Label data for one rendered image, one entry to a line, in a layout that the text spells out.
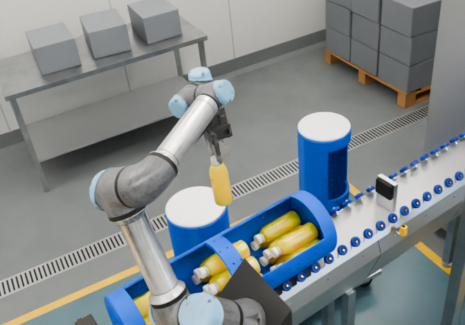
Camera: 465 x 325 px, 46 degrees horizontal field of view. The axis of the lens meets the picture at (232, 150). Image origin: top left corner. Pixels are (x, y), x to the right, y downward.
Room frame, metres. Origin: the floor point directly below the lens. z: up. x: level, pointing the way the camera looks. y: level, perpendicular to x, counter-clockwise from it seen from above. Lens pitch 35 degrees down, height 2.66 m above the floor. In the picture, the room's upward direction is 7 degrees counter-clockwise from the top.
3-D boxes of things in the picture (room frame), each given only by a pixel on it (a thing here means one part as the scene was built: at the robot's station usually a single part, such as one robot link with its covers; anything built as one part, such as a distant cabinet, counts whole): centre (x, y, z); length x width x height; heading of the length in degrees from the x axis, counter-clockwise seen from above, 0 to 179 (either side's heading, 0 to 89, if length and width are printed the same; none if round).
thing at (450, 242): (2.30, -1.23, 0.31); 0.06 x 0.06 x 0.63; 31
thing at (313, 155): (2.46, -0.50, 0.59); 0.28 x 0.28 x 0.88
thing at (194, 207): (1.93, 0.20, 1.03); 0.28 x 0.28 x 0.01
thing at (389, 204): (1.89, -0.66, 1.00); 0.10 x 0.04 x 0.15; 31
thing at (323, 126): (2.46, -0.50, 1.03); 0.28 x 0.28 x 0.01
